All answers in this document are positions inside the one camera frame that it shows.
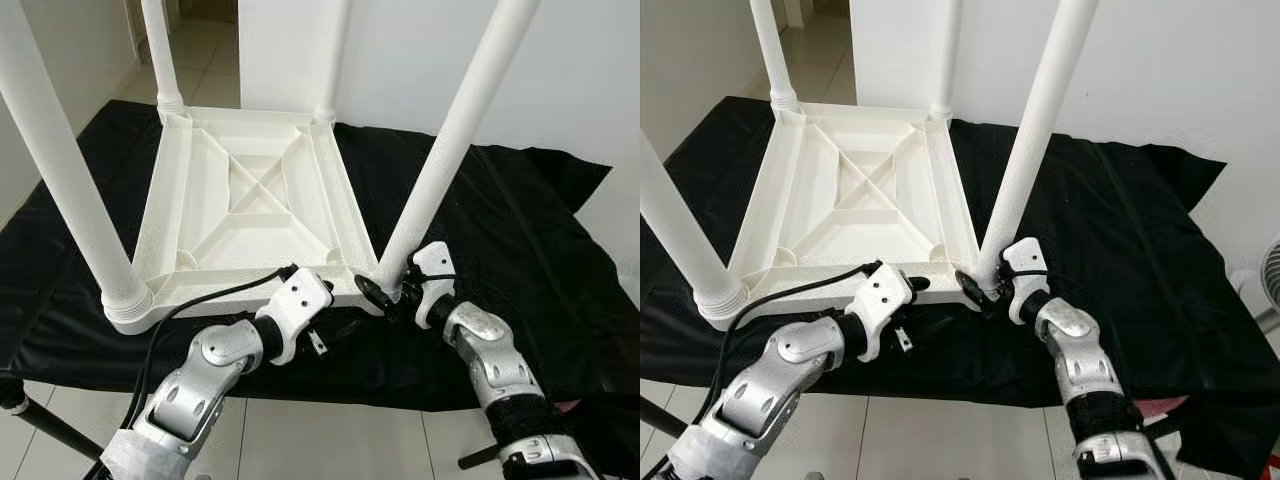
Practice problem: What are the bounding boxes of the black cloth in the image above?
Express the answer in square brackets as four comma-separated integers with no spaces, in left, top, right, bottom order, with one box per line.
[0,98,641,471]
[640,95,1280,476]

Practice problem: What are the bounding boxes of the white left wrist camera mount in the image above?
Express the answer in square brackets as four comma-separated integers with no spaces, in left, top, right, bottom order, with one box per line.
[850,263,914,361]
[265,267,335,366]

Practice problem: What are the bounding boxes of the white plastic table top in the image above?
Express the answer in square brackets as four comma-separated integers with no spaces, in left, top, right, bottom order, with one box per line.
[103,105,401,336]
[700,100,1001,331]

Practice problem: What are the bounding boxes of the white plastic table leg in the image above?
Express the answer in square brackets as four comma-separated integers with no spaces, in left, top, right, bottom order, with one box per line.
[978,0,1101,286]
[378,0,542,291]
[314,0,354,123]
[750,0,801,111]
[140,0,187,114]
[640,135,749,319]
[928,0,963,119]
[0,0,153,323]

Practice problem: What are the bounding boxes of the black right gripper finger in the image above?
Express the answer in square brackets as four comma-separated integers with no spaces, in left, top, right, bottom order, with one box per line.
[955,270,994,309]
[355,277,398,313]

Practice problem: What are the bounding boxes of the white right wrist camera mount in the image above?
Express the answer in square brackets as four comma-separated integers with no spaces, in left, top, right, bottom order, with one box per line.
[410,242,459,329]
[1000,237,1049,326]

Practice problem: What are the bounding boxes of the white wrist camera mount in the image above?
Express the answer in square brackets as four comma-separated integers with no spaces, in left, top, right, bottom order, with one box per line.
[410,242,459,329]
[1000,237,1049,326]
[850,263,914,361]
[265,267,335,366]

